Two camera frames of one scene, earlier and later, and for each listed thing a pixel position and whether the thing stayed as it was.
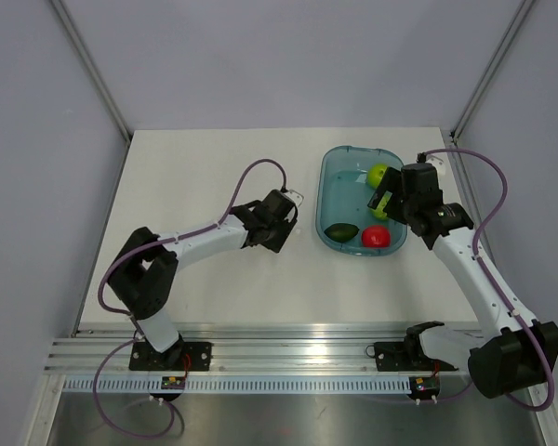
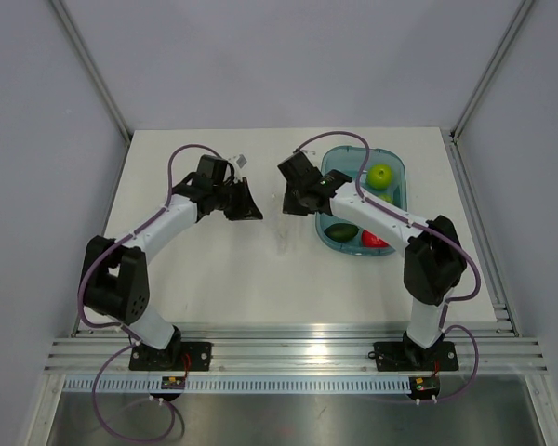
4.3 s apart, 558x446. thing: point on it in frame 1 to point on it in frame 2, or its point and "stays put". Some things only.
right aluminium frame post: x=524 y=7 stays put
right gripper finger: x=388 y=182 to x=298 y=203
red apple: x=376 y=237 stays put
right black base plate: x=405 y=356 stays put
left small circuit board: x=173 y=383 stays put
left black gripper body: x=278 y=233 to x=223 y=194
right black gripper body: x=401 y=208 to x=298 y=188
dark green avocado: x=341 y=231 stays put
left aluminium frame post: x=93 y=67 stays put
